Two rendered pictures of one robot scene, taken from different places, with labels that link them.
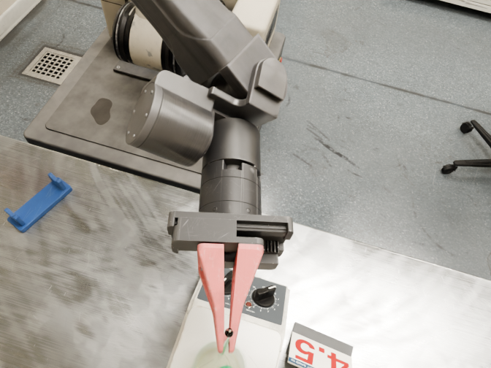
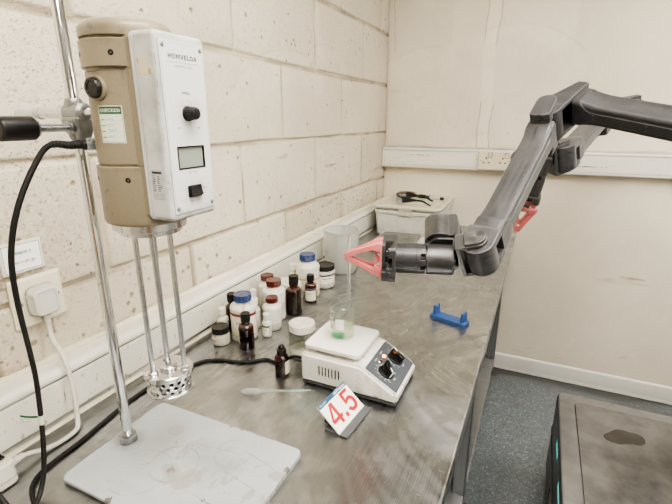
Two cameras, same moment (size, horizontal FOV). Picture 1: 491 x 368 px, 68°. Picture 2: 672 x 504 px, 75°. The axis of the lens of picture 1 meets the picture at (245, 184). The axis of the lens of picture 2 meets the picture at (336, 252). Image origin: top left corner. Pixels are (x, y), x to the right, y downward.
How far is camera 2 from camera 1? 83 cm
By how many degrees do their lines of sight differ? 85
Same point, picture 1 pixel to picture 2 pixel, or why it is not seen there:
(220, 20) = (493, 215)
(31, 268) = (409, 320)
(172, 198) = (468, 362)
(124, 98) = (658, 455)
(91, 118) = (607, 430)
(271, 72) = (475, 234)
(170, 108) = (437, 217)
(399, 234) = not seen: outside the picture
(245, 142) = (438, 247)
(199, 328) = (365, 331)
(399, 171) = not seen: outside the picture
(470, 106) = not seen: outside the picture
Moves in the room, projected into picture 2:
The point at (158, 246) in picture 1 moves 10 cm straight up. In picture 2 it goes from (427, 356) to (430, 315)
